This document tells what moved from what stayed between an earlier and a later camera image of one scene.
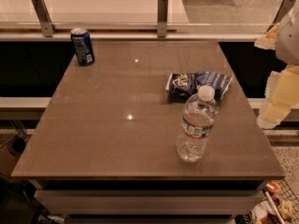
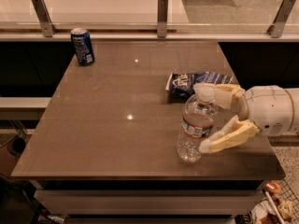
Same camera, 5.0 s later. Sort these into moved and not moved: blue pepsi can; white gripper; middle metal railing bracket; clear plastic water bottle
Moved: white gripper
Not moved: middle metal railing bracket; clear plastic water bottle; blue pepsi can
